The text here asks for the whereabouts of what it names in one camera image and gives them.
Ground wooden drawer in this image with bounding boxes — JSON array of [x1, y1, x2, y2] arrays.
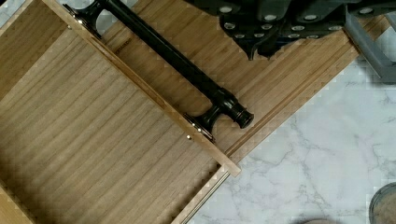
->
[[1, 0, 240, 224]]

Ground large bamboo cutting board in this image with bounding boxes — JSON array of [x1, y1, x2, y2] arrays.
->
[[103, 0, 358, 161]]

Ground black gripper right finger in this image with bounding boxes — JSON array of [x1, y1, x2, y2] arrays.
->
[[257, 0, 395, 58]]

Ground grey oven door handle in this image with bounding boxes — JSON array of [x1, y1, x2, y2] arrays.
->
[[345, 12, 396, 84]]

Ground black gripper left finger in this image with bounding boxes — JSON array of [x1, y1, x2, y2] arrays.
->
[[185, 0, 282, 61]]

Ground black drawer handle bar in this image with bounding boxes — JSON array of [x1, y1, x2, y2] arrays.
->
[[64, 0, 254, 143]]

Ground black round pot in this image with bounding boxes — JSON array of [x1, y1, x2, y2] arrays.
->
[[369, 183, 396, 224]]

